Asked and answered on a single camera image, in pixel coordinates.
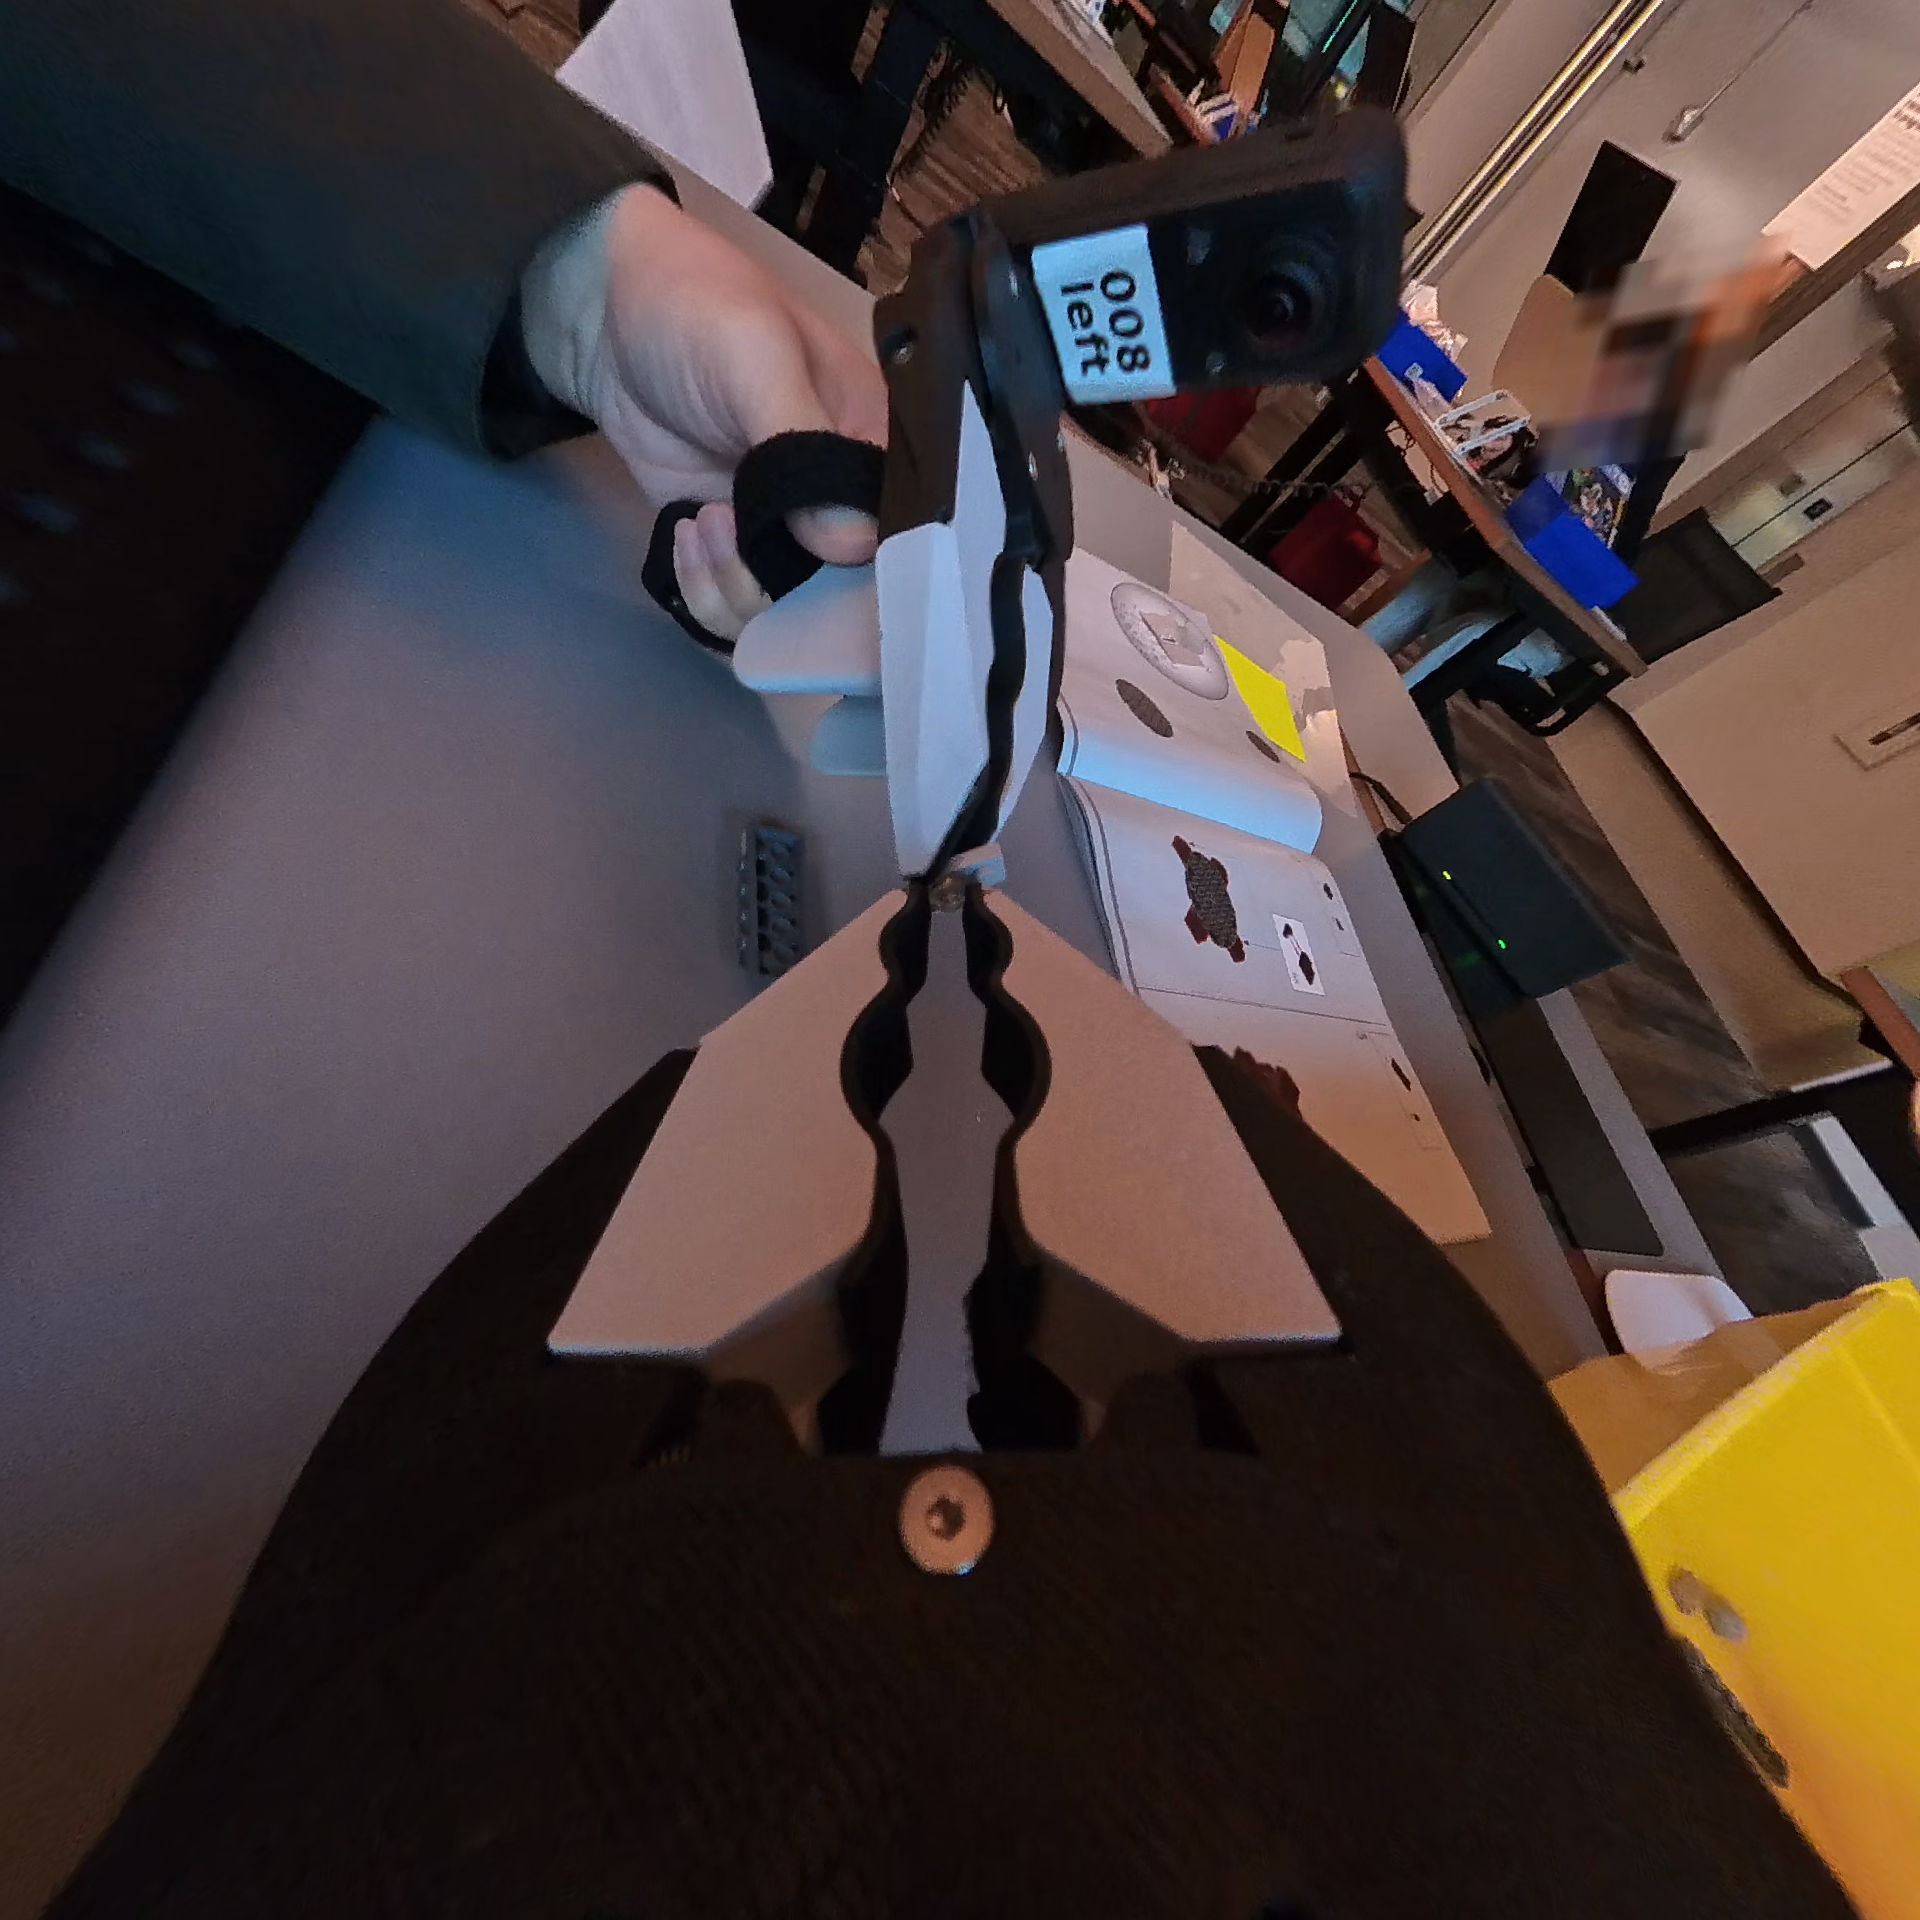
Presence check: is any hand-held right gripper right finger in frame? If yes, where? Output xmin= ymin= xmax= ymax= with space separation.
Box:
xmin=964 ymin=882 xmax=1344 ymax=1455

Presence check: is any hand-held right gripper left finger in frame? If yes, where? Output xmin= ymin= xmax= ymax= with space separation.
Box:
xmin=544 ymin=882 xmax=924 ymax=1455

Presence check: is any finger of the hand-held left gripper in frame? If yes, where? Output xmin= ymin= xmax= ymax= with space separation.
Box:
xmin=921 ymin=547 xmax=1069 ymax=888
xmin=874 ymin=386 xmax=1040 ymax=884

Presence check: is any long grey studded plate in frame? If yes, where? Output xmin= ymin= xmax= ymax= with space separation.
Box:
xmin=737 ymin=816 xmax=812 ymax=986

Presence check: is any yellow plastic bin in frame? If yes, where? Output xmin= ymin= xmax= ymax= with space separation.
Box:
xmin=1545 ymin=1278 xmax=1920 ymax=1920

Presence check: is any person's left forearm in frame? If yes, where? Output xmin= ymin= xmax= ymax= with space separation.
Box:
xmin=0 ymin=0 xmax=676 ymax=459

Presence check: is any grey desk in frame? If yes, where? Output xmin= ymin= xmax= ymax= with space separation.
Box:
xmin=0 ymin=159 xmax=1623 ymax=1920

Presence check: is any person's left hand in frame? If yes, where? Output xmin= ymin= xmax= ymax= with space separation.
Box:
xmin=517 ymin=182 xmax=889 ymax=649

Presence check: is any open instruction booklet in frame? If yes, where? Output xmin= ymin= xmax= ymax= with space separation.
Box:
xmin=1049 ymin=547 xmax=1496 ymax=1249

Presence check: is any yellow sticky note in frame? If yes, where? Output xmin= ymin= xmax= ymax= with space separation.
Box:
xmin=1211 ymin=633 xmax=1311 ymax=761

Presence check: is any white paper sheet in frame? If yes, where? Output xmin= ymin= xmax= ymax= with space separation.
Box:
xmin=1169 ymin=518 xmax=1354 ymax=775

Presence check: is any medium red bin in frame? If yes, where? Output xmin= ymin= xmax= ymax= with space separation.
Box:
xmin=1267 ymin=496 xmax=1385 ymax=616

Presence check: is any black device with green lights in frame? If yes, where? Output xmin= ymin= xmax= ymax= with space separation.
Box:
xmin=1380 ymin=777 xmax=1634 ymax=1022

